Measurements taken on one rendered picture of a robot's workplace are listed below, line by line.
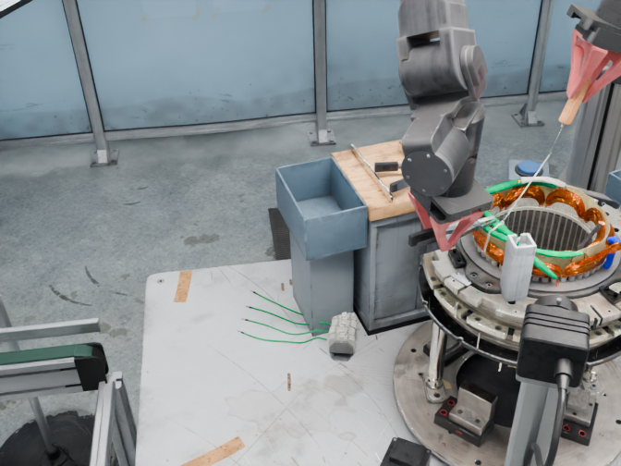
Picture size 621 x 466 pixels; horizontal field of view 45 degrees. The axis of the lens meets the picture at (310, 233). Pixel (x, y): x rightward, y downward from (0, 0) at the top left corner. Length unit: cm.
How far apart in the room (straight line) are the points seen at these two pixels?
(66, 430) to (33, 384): 85
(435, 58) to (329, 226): 47
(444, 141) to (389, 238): 50
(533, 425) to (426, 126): 34
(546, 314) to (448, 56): 35
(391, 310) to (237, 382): 31
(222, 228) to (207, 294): 150
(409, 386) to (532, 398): 72
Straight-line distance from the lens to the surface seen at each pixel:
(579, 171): 157
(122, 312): 269
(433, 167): 79
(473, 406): 121
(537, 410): 60
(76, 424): 236
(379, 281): 133
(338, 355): 136
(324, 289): 133
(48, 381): 151
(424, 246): 95
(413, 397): 127
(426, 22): 82
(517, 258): 97
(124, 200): 325
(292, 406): 129
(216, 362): 137
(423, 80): 83
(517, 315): 100
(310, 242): 122
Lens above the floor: 176
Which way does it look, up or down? 37 degrees down
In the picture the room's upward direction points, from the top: 2 degrees counter-clockwise
